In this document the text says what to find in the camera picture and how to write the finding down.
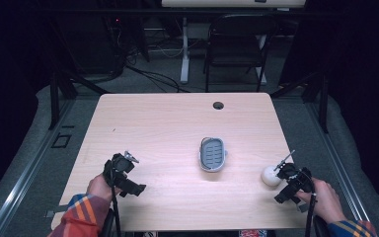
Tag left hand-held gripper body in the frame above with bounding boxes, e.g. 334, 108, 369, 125
103, 152, 147, 198

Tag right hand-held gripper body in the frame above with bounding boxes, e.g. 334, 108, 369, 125
273, 162, 314, 205

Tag white round soap ball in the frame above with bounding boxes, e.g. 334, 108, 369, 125
261, 165, 282, 188

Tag grey soap dish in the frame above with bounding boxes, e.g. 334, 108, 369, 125
198, 136, 228, 173

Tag person's left hand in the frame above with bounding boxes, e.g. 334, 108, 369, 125
86, 173, 122, 202

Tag person's right hand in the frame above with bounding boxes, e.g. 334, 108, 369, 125
295, 177, 347, 225

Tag red patterned item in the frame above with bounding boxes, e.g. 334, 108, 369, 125
238, 229, 268, 237

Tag black stand leg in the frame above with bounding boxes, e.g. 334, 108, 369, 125
269, 70, 330, 134
47, 70, 80, 131

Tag grey tape strip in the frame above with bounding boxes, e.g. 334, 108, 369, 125
43, 204, 68, 219

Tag white desk leg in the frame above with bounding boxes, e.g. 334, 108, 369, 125
180, 17, 190, 85

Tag black folding chair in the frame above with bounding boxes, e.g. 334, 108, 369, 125
203, 13, 279, 93

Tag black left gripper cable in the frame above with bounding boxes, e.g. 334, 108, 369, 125
111, 161, 122, 237

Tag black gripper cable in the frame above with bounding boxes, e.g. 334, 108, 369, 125
304, 192, 318, 237
111, 161, 122, 237

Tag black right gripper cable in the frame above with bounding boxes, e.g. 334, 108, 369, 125
304, 192, 318, 237

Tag metal floor rail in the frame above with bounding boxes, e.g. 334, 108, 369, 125
0, 98, 77, 237
304, 100, 371, 222

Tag black floor cables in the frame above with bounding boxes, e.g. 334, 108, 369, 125
85, 42, 191, 94

